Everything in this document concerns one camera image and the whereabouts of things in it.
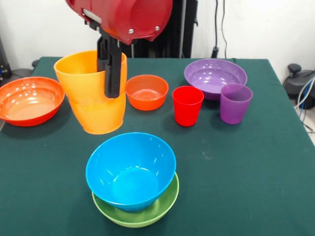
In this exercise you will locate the small orange bowl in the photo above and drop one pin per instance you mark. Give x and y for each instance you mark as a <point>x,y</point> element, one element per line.
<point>147,103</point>

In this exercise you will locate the black equipment stand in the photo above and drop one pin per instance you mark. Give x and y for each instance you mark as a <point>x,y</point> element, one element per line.
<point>3,59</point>

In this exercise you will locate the large light blue bowl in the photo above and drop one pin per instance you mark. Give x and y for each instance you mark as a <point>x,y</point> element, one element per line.
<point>130,172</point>

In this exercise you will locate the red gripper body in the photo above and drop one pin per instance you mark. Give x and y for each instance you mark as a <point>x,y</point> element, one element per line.
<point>137,17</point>

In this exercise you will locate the grey office chair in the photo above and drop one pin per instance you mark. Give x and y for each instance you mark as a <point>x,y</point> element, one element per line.
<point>19,72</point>

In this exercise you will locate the purple bowl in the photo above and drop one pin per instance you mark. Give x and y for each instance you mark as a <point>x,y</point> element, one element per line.
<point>209,76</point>

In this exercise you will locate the black chair base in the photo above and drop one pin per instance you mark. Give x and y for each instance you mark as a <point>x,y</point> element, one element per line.
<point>300,81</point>

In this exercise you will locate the large orange bowl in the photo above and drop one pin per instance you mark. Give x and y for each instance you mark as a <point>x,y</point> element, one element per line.
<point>27,103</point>

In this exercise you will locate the green bowl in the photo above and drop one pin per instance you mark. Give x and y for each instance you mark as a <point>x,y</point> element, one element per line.
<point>147,214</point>

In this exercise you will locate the orange cup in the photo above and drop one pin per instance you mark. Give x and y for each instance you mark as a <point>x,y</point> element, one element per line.
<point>93,110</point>

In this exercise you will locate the purple cup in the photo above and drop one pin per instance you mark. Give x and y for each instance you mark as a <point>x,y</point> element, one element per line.
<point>233,110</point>

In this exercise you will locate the red cup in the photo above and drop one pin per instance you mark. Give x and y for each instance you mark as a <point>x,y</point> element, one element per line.
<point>187,110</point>

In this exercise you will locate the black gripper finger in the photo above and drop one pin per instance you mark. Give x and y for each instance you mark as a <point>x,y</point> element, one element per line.
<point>113,78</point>
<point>101,56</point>

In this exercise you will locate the dark green table cloth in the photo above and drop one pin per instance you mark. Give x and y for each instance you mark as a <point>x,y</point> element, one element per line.
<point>221,184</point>

